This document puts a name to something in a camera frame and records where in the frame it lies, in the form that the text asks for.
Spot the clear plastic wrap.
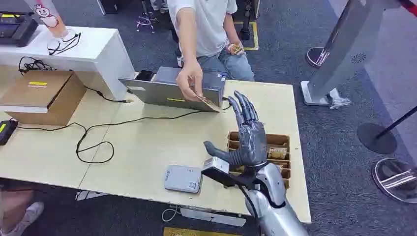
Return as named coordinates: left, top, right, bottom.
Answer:
left=328, top=88, right=352, bottom=110

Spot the white cable loop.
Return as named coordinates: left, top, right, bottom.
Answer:
left=161, top=206, right=182, bottom=223

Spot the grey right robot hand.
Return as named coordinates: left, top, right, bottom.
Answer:
left=203, top=91, right=269, bottom=168

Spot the grey kiosk stand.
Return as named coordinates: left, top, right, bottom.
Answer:
left=300, top=0, right=402, bottom=107

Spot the white cabinet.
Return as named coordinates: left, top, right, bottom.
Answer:
left=0, top=25, right=136, bottom=102

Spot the black stanchion with round base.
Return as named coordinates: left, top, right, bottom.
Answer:
left=356, top=105, right=417, bottom=155

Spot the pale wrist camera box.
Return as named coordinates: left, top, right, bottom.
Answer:
left=201, top=157, right=240, bottom=188

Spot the black device with yellow mark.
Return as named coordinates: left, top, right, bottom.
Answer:
left=0, top=119, right=19, bottom=147

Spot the white power strip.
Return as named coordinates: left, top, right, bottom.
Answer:
left=179, top=207, right=247, bottom=228

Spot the person's left hand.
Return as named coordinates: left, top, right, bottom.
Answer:
left=227, top=41, right=245, bottom=57

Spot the black cable bundle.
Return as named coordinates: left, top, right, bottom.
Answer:
left=18, top=56, right=56, bottom=76

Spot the black looped cord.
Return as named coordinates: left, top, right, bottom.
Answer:
left=47, top=32, right=82, bottom=56

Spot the dark round base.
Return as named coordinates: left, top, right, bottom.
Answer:
left=305, top=47, right=331, bottom=69

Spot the grey laptop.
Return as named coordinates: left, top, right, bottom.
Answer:
left=118, top=66, right=227, bottom=114

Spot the thin metal tripod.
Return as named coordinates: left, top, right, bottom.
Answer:
left=136, top=0, right=159, bottom=33

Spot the chrome round base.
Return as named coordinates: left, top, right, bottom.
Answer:
left=371, top=158, right=417, bottom=205

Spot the person's right hand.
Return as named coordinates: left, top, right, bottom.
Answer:
left=175, top=60, right=204, bottom=103

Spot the cartoon print stand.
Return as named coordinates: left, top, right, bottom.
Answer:
left=24, top=0, right=76, bottom=42

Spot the yellow printed card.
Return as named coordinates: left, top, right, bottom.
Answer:
left=268, top=147, right=288, bottom=160

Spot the black printer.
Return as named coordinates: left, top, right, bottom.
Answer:
left=0, top=12, right=39, bottom=48

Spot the long black cable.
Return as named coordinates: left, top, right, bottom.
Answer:
left=14, top=96, right=233, bottom=165

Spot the black post stand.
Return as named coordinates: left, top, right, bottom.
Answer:
left=238, top=0, right=252, bottom=41

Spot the brown cardboard box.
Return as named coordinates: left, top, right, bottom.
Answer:
left=0, top=70, right=88, bottom=127

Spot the stack of cards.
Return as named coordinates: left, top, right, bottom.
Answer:
left=228, top=43, right=244, bottom=56

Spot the person's foot with pale shoe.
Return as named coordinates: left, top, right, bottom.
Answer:
left=0, top=189, right=46, bottom=236

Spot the grey flat card reader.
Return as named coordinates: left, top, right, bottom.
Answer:
left=163, top=165, right=203, bottom=194

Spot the person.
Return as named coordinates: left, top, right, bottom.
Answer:
left=166, top=0, right=255, bottom=103

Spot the red barrier rope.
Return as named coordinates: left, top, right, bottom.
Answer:
left=398, top=0, right=417, bottom=18

